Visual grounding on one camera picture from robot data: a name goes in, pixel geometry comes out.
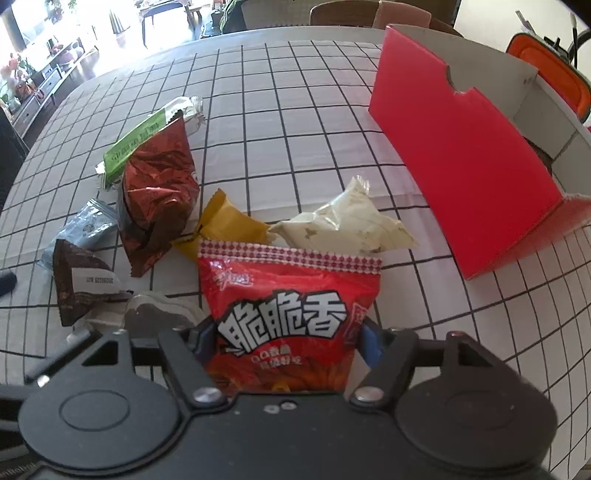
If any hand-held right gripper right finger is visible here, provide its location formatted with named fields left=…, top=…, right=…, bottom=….
left=347, top=316, right=502, bottom=409

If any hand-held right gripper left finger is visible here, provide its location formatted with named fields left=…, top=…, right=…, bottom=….
left=78, top=318, right=228, bottom=409

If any white and grey snack packet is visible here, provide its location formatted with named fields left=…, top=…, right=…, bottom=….
left=85, top=292, right=206, bottom=340

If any dark brown snack packet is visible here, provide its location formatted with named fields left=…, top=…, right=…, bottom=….
left=52, top=239, right=134, bottom=328

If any red snack packet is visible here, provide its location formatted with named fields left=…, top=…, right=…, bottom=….
left=198, top=239, right=384, bottom=396

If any light blue snack packet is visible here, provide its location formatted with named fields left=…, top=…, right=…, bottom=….
left=39, top=198, right=120, bottom=271

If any yellow snack packet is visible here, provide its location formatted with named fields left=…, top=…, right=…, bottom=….
left=172, top=189, right=271, bottom=265

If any cream snack packet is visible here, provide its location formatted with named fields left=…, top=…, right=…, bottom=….
left=269, top=176, right=419, bottom=256

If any dark red foil packet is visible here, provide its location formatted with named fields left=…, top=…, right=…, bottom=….
left=117, top=115, right=201, bottom=278

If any clear plastic tube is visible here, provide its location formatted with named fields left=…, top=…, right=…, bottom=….
left=95, top=96, right=205, bottom=191

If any red cardboard box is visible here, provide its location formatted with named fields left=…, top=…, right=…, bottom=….
left=368, top=24, right=591, bottom=281

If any low tv cabinet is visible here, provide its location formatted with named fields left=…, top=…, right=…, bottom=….
left=9, top=39, right=100, bottom=139

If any black grid tablecloth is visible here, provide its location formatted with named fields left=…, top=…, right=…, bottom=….
left=0, top=28, right=591, bottom=480

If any orange container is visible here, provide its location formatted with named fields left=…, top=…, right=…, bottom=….
left=505, top=33, right=591, bottom=125

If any brown chair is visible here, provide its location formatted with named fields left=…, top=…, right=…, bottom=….
left=309, top=1, right=382, bottom=27

